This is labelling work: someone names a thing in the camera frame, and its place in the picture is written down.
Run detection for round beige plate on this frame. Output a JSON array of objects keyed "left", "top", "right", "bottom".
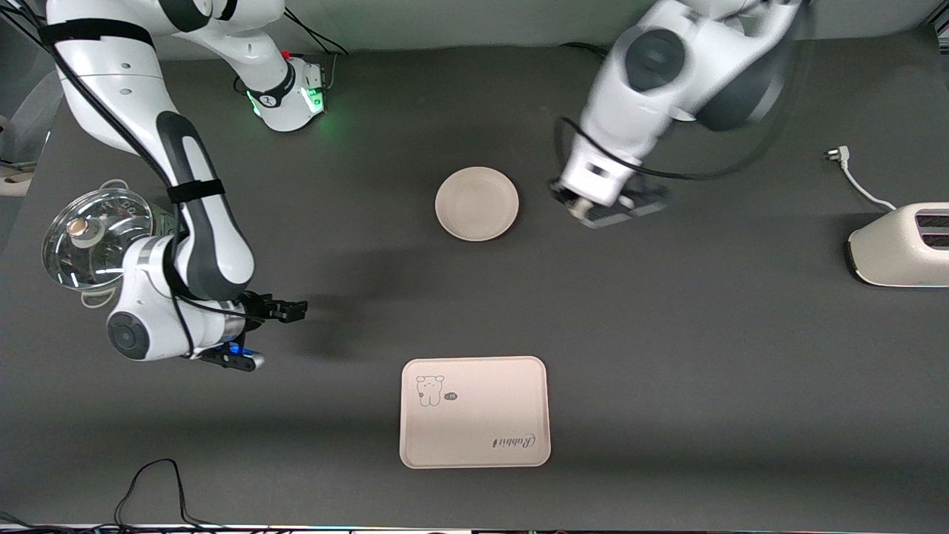
[{"left": 434, "top": 166, "right": 520, "bottom": 243}]

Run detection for beige tray with bear print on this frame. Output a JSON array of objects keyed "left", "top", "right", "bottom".
[{"left": 400, "top": 356, "right": 552, "bottom": 469}]

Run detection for pale green electric pot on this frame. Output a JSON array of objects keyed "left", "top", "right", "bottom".
[{"left": 78, "top": 179, "right": 185, "bottom": 309}]

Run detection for cream toaster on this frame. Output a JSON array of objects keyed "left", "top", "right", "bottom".
[{"left": 847, "top": 202, "right": 949, "bottom": 288}]

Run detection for beige object beside table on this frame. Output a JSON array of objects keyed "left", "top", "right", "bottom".
[{"left": 0, "top": 163, "right": 36, "bottom": 197}]

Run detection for black left arm base cables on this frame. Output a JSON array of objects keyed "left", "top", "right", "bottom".
[{"left": 560, "top": 42, "right": 618, "bottom": 60}]

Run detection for black arm base cables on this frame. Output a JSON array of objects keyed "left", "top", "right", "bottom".
[
  {"left": 280, "top": 9, "right": 348, "bottom": 93},
  {"left": 560, "top": 42, "right": 618, "bottom": 60}
]

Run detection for black loose floor cable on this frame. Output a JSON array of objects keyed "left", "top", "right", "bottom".
[{"left": 0, "top": 458, "right": 223, "bottom": 534}]

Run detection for white toaster power cord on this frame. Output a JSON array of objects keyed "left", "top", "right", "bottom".
[{"left": 825, "top": 146, "right": 899, "bottom": 212}]

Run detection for black right arm base cables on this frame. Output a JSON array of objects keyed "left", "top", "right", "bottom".
[{"left": 280, "top": 9, "right": 348, "bottom": 93}]

